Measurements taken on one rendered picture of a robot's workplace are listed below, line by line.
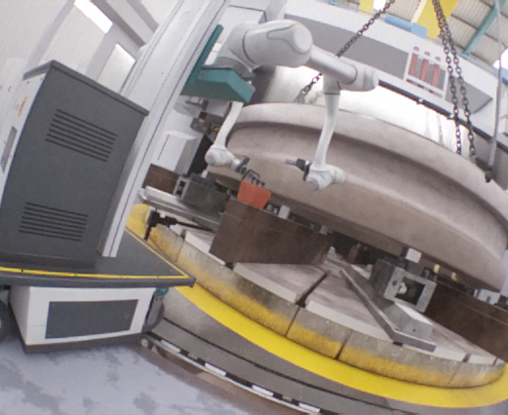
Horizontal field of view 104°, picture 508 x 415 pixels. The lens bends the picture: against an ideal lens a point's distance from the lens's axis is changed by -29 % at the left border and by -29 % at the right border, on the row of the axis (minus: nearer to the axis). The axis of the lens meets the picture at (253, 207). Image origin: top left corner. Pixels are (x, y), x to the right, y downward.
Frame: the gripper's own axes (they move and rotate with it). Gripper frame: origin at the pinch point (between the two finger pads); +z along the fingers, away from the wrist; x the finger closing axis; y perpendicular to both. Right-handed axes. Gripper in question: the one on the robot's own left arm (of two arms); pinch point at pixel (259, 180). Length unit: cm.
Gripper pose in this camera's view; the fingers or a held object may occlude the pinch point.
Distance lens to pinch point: 185.6
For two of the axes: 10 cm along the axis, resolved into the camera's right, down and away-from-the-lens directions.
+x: -2.0, 0.2, -9.8
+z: 8.2, 5.6, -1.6
